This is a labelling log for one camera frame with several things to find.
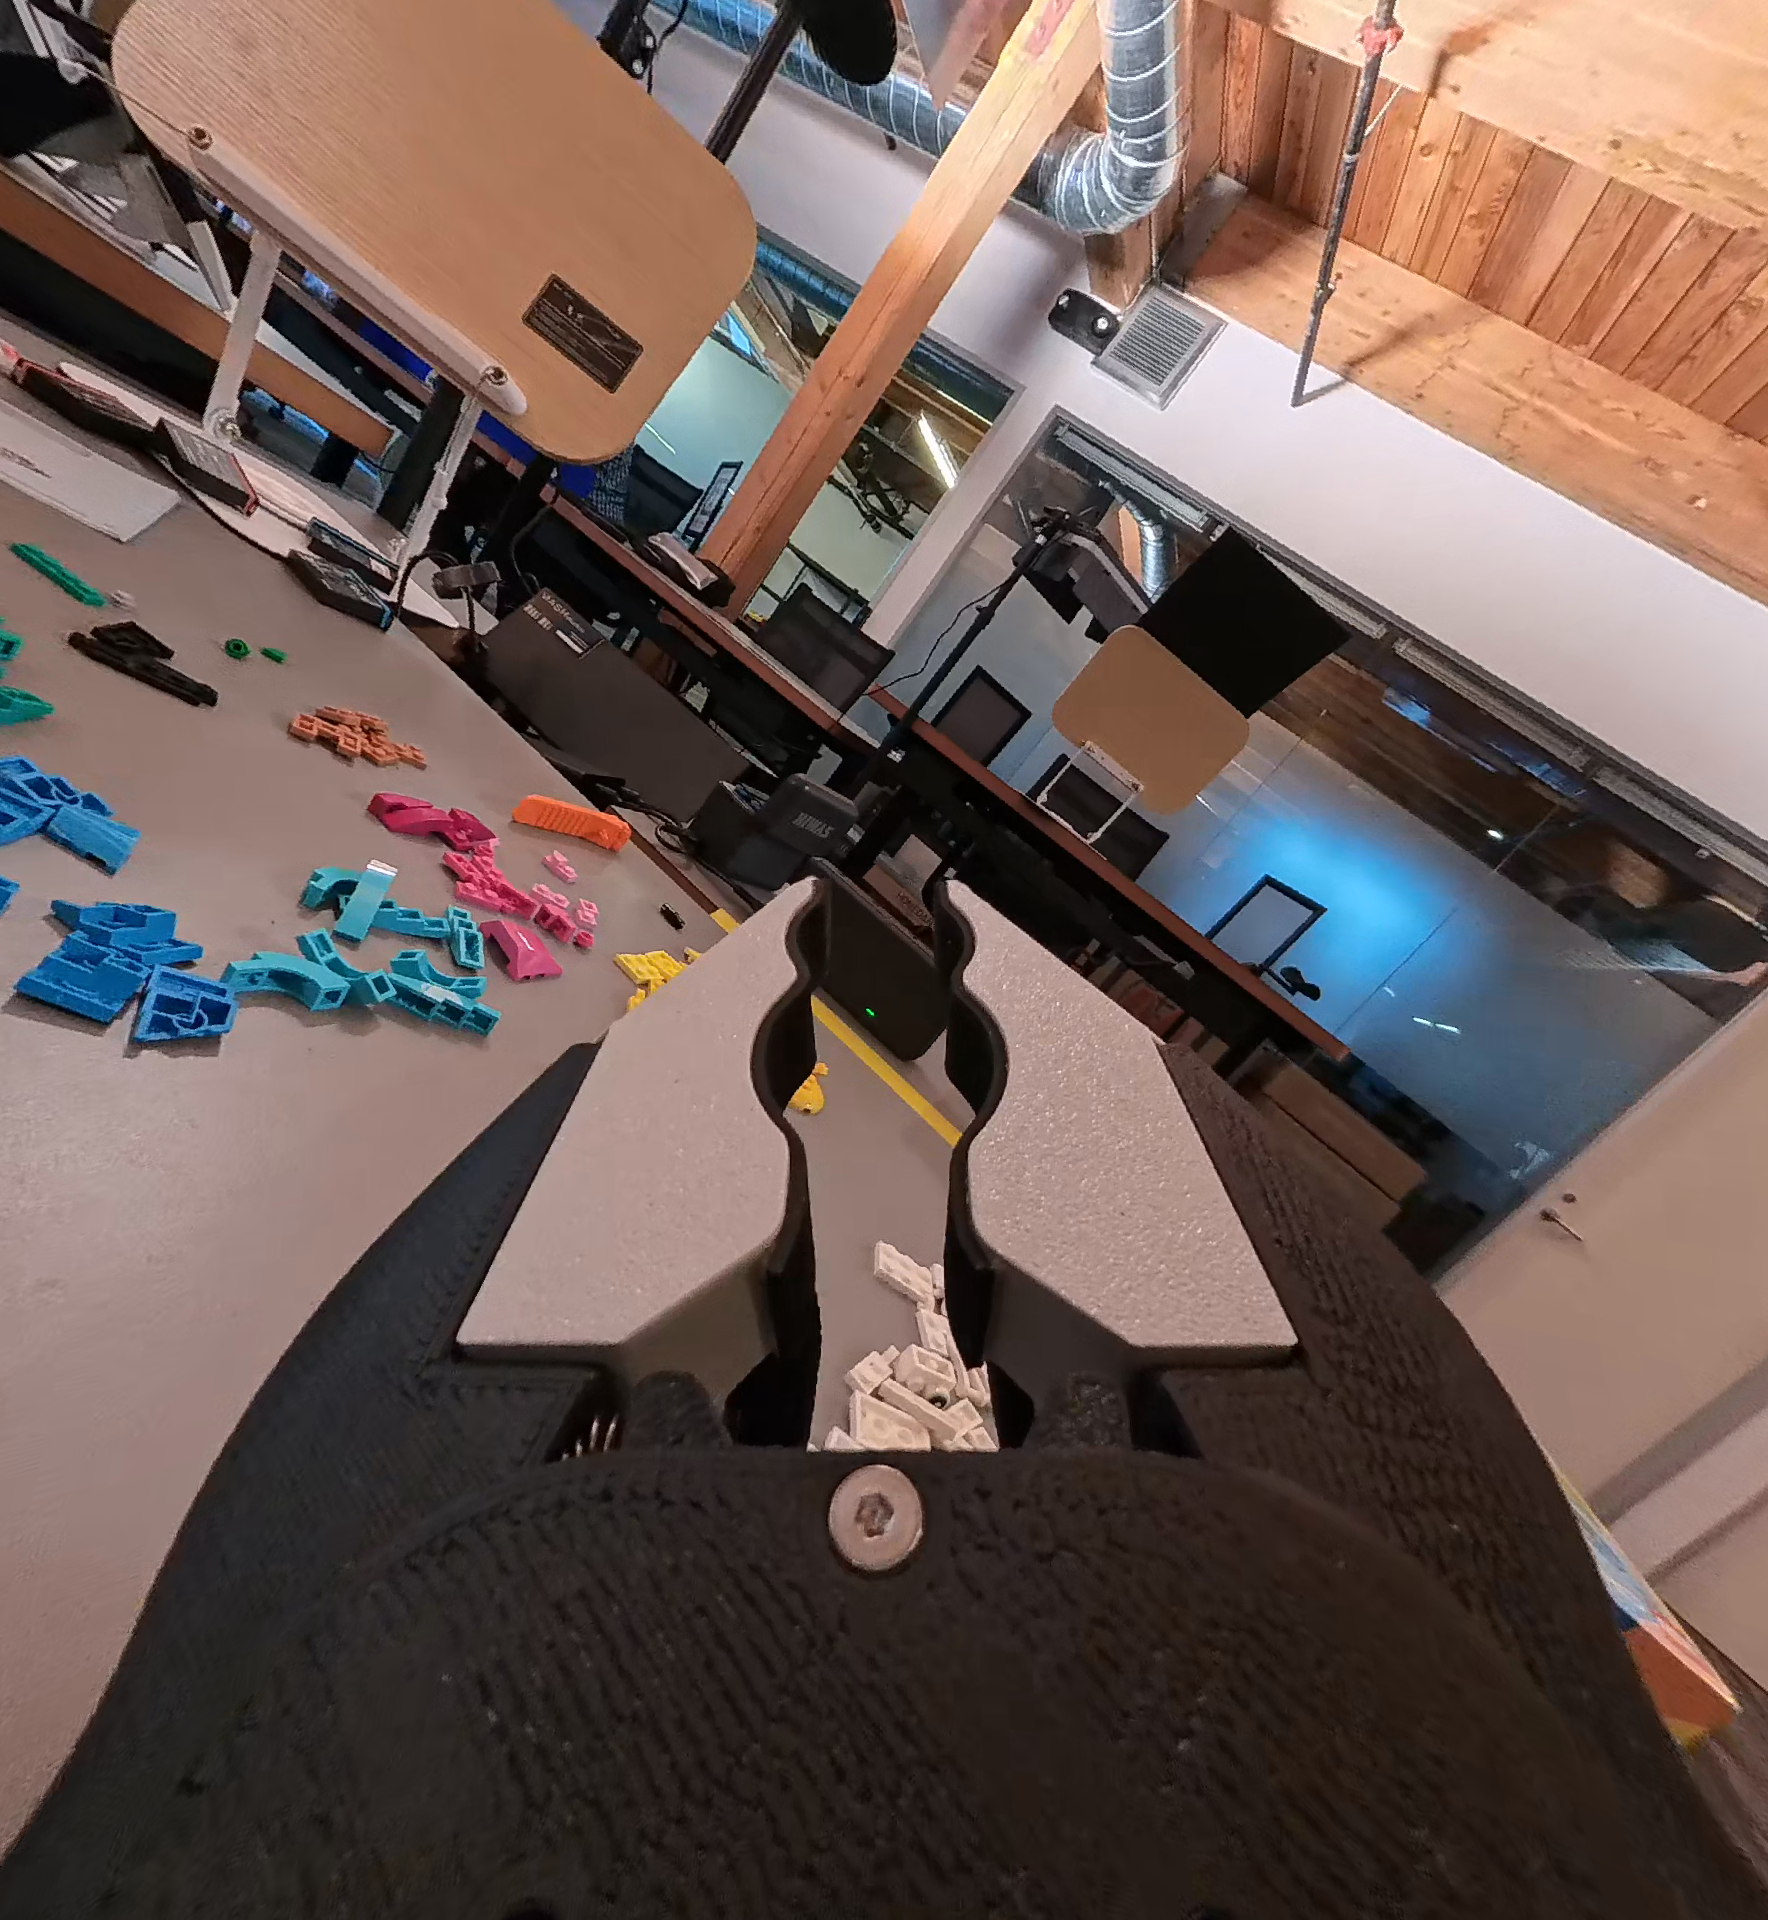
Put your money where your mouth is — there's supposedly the pile of blue bricks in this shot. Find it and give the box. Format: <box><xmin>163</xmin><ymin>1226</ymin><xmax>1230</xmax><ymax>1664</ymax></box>
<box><xmin>0</xmin><ymin>756</ymin><xmax>247</xmax><ymax>1051</ymax></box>

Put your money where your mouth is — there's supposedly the black bag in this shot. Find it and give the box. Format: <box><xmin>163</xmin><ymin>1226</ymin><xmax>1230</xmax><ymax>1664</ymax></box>
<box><xmin>696</xmin><ymin>770</ymin><xmax>866</xmax><ymax>891</ymax></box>

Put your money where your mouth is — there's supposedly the pile of coral bricks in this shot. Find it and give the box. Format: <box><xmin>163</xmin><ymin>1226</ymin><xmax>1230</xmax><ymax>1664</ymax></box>
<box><xmin>291</xmin><ymin>711</ymin><xmax>423</xmax><ymax>770</ymax></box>

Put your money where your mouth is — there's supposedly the black flag panel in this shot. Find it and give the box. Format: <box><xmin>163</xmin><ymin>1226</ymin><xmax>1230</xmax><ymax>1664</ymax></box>
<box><xmin>1138</xmin><ymin>523</ymin><xmax>1355</xmax><ymax>721</ymax></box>

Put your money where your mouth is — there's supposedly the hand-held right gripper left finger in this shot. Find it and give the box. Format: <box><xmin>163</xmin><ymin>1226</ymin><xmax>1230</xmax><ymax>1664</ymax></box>
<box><xmin>455</xmin><ymin>873</ymin><xmax>824</xmax><ymax>1446</ymax></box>

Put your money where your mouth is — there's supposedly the orange brick separator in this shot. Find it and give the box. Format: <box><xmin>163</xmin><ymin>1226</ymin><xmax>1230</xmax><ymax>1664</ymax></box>
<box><xmin>509</xmin><ymin>789</ymin><xmax>634</xmax><ymax>855</ymax></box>

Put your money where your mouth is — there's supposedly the pile of yellow bricks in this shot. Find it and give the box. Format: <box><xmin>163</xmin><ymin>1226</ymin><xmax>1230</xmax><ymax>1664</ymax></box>
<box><xmin>617</xmin><ymin>946</ymin><xmax>832</xmax><ymax>1120</ymax></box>

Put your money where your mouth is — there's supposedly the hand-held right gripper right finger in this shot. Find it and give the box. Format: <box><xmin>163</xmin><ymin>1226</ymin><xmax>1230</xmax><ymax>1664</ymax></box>
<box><xmin>927</xmin><ymin>873</ymin><xmax>1300</xmax><ymax>1446</ymax></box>

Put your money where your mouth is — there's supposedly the instruction booklet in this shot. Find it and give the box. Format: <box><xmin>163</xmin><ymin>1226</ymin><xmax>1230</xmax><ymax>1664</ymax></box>
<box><xmin>0</xmin><ymin>350</ymin><xmax>181</xmax><ymax>550</ymax></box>

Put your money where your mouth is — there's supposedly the pile of white bricks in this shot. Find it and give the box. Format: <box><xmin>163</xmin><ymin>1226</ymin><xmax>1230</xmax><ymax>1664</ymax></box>
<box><xmin>824</xmin><ymin>1237</ymin><xmax>1000</xmax><ymax>1454</ymax></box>

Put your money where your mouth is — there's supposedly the hanging metal rod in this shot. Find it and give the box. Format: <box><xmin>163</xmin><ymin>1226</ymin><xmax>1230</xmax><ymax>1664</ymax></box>
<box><xmin>1288</xmin><ymin>0</ymin><xmax>1404</xmax><ymax>411</ymax></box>

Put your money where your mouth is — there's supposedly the yellow tape strip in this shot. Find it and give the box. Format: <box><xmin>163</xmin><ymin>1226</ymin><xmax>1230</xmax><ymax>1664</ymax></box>
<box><xmin>817</xmin><ymin>996</ymin><xmax>959</xmax><ymax>1153</ymax></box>

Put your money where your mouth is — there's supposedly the printed cardboard box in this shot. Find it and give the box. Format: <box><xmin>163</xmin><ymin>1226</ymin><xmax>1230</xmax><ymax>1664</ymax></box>
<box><xmin>1562</xmin><ymin>1477</ymin><xmax>1746</xmax><ymax>1754</ymax></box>

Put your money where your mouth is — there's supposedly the black light stand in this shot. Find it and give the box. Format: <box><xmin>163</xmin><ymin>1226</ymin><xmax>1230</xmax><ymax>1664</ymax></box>
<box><xmin>838</xmin><ymin>500</ymin><xmax>1146</xmax><ymax>884</ymax></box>

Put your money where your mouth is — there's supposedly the pile of turquoise bricks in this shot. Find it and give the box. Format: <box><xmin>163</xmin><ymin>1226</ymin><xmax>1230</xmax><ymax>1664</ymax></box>
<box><xmin>218</xmin><ymin>864</ymin><xmax>501</xmax><ymax>1035</ymax></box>

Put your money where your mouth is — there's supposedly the black power box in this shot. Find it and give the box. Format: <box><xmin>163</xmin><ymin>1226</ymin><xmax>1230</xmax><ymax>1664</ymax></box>
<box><xmin>817</xmin><ymin>884</ymin><xmax>959</xmax><ymax>1065</ymax></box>

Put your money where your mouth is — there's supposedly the wooden ceiling beam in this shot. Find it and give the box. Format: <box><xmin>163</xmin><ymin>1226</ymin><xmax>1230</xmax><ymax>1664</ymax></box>
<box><xmin>696</xmin><ymin>0</ymin><xmax>1113</xmax><ymax>610</ymax></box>

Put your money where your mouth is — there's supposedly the wall air vent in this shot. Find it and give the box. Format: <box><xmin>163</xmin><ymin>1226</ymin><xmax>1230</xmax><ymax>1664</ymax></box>
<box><xmin>1090</xmin><ymin>282</ymin><xmax>1230</xmax><ymax>411</ymax></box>

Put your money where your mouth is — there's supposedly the teal plate brick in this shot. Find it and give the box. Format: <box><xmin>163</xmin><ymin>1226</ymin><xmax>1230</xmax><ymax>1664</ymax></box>
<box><xmin>8</xmin><ymin>538</ymin><xmax>104</xmax><ymax>610</ymax></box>

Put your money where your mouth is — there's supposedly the pile of pink bricks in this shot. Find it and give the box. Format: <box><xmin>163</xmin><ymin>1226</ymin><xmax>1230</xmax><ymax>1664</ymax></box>
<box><xmin>367</xmin><ymin>789</ymin><xmax>605</xmax><ymax>983</ymax></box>

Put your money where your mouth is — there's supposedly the dark computer monitor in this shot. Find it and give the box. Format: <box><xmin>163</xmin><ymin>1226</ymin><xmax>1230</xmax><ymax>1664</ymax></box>
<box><xmin>481</xmin><ymin>605</ymin><xmax>722</xmax><ymax>834</ymax></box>

